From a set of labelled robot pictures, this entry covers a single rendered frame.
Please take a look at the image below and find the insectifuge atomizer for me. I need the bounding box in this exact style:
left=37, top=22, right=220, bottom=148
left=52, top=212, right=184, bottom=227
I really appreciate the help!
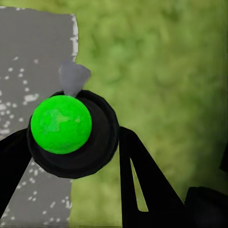
left=27, top=62, right=120, bottom=179

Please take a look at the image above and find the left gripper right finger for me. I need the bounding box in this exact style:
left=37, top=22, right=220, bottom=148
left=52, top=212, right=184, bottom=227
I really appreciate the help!
left=118, top=126, right=199, bottom=228

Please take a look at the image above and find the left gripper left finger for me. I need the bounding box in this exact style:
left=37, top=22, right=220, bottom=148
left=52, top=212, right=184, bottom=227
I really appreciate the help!
left=0, top=129, right=32, bottom=219

